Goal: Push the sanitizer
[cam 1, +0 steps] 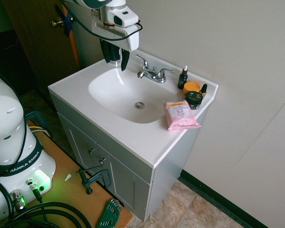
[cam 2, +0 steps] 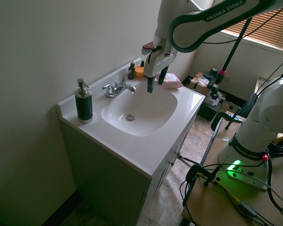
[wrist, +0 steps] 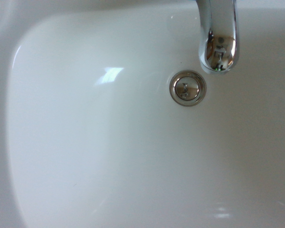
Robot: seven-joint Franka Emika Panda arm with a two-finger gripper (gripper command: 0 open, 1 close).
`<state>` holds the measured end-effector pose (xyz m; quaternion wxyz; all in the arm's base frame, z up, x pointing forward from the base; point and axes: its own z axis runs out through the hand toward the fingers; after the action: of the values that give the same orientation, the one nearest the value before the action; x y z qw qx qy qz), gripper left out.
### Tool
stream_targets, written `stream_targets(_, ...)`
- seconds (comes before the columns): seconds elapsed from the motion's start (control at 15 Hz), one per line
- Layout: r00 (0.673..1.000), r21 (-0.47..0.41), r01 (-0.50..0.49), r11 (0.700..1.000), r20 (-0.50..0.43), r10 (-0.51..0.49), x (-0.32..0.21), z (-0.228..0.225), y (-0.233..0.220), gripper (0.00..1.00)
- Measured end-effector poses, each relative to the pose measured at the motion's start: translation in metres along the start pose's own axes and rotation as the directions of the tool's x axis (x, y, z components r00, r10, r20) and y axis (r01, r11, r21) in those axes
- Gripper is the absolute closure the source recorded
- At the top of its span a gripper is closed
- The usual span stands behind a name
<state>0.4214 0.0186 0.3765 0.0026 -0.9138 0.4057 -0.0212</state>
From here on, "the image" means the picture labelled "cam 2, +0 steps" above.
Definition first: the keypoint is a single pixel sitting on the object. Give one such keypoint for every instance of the black sanitizer pump bottle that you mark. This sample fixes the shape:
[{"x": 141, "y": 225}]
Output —
[{"x": 84, "y": 106}]

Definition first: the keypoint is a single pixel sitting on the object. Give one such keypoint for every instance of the brown dropper bottle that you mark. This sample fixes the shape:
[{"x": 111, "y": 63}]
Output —
[{"x": 131, "y": 73}]

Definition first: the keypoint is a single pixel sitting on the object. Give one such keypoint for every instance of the chrome sink faucet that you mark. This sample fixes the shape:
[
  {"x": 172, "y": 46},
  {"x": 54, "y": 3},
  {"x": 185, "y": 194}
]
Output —
[{"x": 118, "y": 89}]

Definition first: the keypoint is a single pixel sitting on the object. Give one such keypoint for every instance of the black C-clamp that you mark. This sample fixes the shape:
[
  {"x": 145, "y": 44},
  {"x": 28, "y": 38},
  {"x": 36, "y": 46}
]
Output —
[
  {"x": 222, "y": 116},
  {"x": 198, "y": 173}
]

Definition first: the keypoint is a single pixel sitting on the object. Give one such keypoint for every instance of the chrome sink drain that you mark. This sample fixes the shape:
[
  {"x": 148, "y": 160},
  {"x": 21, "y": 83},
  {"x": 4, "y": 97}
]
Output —
[{"x": 129, "y": 117}]

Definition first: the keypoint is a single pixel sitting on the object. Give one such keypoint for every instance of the brown cardboard box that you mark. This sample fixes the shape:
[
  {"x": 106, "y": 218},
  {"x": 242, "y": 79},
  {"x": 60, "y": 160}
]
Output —
[{"x": 200, "y": 88}]

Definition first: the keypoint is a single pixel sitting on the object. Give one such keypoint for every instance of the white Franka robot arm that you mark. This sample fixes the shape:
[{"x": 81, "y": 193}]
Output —
[{"x": 250, "y": 131}]

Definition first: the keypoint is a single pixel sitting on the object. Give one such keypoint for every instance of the black tripod head gear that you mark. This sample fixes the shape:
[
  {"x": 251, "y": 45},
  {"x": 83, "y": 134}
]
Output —
[{"x": 214, "y": 78}]

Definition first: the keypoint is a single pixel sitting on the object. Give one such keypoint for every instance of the white vanity sink top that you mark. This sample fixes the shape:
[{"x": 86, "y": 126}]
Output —
[{"x": 141, "y": 141}]

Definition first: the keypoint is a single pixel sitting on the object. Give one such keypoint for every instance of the black equipment case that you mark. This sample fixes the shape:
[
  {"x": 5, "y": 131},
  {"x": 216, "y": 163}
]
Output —
[{"x": 208, "y": 110}]

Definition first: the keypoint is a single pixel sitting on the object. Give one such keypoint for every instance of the brown window blinds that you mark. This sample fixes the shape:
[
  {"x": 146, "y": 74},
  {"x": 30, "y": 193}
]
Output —
[{"x": 271, "y": 26}]

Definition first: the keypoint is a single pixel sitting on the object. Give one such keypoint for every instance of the grey vanity cabinet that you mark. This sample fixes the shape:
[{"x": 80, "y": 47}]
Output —
[{"x": 113, "y": 183}]

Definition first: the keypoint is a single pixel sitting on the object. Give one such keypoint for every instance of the black camera stand pole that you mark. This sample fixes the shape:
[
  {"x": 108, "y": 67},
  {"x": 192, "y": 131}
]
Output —
[{"x": 235, "y": 44}]

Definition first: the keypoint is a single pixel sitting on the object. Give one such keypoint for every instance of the red round button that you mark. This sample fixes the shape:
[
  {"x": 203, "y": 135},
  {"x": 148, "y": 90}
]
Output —
[{"x": 264, "y": 157}]

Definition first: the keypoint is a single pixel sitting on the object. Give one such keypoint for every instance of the orange round jar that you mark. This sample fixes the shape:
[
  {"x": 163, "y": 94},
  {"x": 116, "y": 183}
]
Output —
[{"x": 139, "y": 72}]

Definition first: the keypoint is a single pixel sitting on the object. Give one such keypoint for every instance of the pink soap package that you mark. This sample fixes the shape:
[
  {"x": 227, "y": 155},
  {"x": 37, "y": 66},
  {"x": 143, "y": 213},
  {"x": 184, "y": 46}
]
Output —
[{"x": 173, "y": 82}]

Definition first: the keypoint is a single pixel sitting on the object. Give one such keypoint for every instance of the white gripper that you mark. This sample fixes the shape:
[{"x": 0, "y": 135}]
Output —
[{"x": 156, "y": 62}]

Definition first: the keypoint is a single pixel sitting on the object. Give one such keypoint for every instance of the black tripod leg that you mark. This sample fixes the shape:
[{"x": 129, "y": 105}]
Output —
[{"x": 189, "y": 160}]

